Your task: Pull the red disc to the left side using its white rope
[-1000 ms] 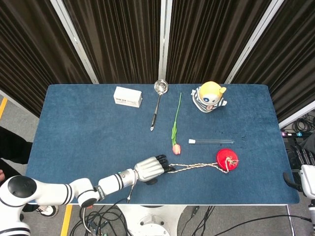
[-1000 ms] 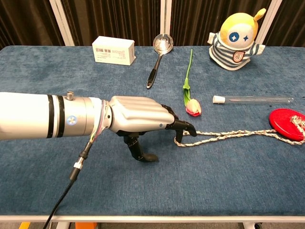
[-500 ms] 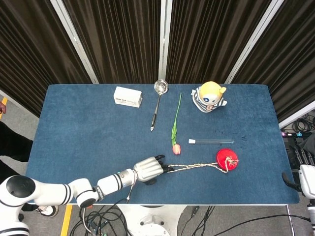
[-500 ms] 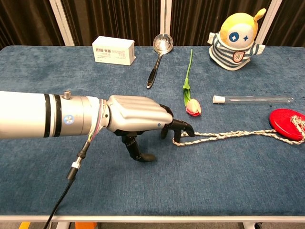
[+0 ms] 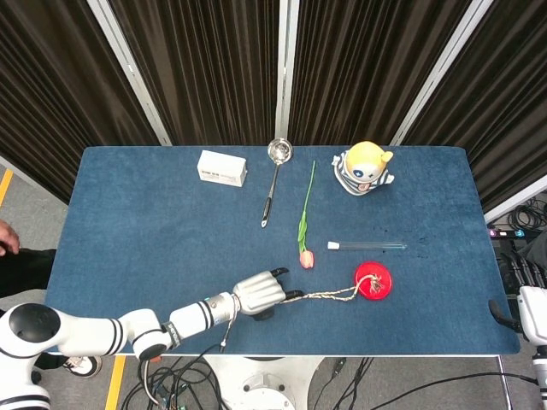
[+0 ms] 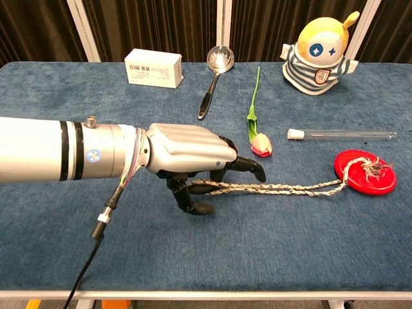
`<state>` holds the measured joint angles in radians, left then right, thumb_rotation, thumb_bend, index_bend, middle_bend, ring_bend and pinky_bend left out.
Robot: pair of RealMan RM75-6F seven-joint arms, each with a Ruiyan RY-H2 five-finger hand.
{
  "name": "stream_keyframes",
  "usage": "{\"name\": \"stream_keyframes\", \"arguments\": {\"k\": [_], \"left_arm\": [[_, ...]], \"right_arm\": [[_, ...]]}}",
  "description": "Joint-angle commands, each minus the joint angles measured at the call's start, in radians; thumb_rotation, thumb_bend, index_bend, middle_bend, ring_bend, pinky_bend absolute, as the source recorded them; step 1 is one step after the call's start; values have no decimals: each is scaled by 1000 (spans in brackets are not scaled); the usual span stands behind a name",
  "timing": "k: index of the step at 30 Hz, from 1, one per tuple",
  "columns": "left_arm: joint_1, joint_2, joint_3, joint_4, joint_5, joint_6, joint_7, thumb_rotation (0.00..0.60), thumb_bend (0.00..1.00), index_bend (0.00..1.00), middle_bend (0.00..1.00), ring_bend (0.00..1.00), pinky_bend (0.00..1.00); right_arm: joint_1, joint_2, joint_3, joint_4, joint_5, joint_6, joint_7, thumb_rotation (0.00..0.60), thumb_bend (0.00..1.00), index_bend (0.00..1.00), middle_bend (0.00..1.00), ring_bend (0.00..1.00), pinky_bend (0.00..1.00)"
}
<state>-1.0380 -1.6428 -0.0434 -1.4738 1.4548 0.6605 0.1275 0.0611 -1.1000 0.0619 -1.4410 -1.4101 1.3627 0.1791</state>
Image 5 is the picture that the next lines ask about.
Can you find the bystander bare hand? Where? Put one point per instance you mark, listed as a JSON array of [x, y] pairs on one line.
[[7, 237]]

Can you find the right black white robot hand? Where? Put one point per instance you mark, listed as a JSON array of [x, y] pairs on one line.
[[532, 316]]

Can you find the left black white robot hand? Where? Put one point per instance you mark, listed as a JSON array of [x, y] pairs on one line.
[[260, 292]]

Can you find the red button with white thread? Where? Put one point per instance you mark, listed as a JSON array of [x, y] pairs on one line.
[[363, 271]]

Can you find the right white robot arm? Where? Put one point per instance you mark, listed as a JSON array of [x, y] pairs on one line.
[[540, 367]]

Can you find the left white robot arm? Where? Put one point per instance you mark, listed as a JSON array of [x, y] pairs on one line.
[[85, 333]]

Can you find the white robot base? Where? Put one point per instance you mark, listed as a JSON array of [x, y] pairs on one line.
[[265, 380]]

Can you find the bystander black trousers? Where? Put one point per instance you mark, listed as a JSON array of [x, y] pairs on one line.
[[25, 271]]

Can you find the pink tulip green stem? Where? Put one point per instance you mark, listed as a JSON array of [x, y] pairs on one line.
[[306, 259]]

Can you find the glass test tube white cap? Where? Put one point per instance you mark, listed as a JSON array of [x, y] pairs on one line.
[[333, 245]]

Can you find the black power strip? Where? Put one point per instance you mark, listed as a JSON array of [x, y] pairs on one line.
[[506, 233]]

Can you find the blue table mat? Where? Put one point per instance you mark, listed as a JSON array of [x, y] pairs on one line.
[[171, 239]]

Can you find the white cardboard box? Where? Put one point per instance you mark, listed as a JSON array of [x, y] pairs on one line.
[[222, 166]]

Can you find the dark brown curtain panel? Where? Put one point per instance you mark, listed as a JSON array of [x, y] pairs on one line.
[[363, 68], [51, 94], [495, 94], [205, 68]]

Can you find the white black sneaker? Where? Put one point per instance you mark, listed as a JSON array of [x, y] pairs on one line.
[[83, 366]]

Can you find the yellow striped plush toy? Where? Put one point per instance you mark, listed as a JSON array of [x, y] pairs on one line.
[[363, 164]]

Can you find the white frame rail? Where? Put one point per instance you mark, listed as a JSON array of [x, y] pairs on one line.
[[517, 197]]

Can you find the white frame post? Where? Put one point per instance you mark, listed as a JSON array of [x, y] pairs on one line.
[[444, 64], [128, 68], [285, 64]]

